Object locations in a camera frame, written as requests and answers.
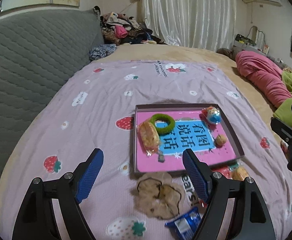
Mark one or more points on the green blanket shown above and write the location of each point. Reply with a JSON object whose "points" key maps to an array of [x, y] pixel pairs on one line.
{"points": [[290, 104]]}

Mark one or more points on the shallow brown box tray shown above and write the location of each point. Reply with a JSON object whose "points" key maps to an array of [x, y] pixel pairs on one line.
{"points": [[138, 139]]}

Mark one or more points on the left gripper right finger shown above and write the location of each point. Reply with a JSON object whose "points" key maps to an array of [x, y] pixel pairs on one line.
{"points": [[250, 216]]}

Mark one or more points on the red toy egg packet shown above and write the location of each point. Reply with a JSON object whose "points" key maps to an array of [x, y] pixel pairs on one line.
{"points": [[224, 170]]}

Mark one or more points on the white curtain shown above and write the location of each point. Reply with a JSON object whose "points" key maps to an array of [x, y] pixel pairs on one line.
{"points": [[204, 24]]}

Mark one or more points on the cluttered side desk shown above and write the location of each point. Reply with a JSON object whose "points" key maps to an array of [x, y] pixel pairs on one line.
{"points": [[255, 41]]}

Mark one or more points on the beige sheer scrunchie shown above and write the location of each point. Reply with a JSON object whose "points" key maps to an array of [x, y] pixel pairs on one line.
{"points": [[157, 196]]}

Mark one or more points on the blue patterned cloth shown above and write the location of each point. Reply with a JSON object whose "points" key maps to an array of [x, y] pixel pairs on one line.
{"points": [[101, 51]]}

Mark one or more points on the walnut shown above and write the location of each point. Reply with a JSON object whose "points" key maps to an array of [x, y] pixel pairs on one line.
{"points": [[220, 140]]}

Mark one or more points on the grey quilted headboard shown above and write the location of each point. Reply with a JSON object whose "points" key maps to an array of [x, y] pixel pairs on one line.
{"points": [[39, 52]]}

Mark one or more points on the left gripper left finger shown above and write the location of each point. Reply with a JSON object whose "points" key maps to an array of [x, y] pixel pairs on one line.
{"points": [[36, 217]]}

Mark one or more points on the pink and blue book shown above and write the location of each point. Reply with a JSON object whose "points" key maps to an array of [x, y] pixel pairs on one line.
{"points": [[186, 152]]}

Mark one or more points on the pile of clothes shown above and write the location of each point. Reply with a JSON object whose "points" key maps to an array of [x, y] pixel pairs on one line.
{"points": [[120, 29]]}

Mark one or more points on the blue toy egg packet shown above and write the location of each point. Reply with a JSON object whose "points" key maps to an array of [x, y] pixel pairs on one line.
{"points": [[212, 115]]}

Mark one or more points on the pink strawberry print blanket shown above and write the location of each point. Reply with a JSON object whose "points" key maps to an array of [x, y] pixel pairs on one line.
{"points": [[95, 109]]}

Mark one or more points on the green hair scrunchie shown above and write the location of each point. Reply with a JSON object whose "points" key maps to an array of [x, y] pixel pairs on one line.
{"points": [[163, 123]]}

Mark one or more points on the pink quilt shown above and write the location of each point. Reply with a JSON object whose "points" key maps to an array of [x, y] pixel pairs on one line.
{"points": [[264, 74]]}

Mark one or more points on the blue snack packet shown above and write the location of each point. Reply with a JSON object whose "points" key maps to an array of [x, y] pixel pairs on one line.
{"points": [[186, 225]]}

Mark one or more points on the bread snack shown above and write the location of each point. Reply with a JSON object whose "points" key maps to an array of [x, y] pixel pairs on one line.
{"points": [[238, 172], [149, 137]]}

